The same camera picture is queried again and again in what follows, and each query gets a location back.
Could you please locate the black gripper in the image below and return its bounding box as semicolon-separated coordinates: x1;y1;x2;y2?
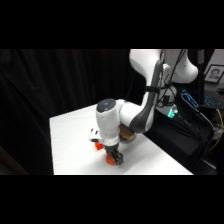
105;144;125;166

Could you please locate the red ball with yellow dots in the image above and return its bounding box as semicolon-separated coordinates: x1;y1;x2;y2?
105;153;118;166

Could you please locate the red block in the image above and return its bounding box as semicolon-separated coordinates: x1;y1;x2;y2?
92;142;105;151

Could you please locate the tan box on wrist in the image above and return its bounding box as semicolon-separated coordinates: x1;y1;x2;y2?
119;125;136;142

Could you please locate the small grey block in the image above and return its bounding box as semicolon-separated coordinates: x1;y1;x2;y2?
88;127;101;144

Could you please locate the black cloth covered stand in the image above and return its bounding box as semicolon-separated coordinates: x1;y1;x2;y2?
134;99;215;175

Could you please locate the green status light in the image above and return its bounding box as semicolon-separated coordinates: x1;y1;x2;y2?
166;107;178;120

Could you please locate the blue glowing device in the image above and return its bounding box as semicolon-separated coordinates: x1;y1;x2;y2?
181;88;200;110

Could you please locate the black curtain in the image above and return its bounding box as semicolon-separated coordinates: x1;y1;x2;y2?
0;49;148;176

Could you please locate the framed picture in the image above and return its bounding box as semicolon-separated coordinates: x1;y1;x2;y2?
203;64;224;84

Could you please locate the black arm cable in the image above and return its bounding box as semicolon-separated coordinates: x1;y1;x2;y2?
145;49;188;108

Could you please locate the yellow cable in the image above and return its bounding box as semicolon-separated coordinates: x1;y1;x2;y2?
209;108;224;152

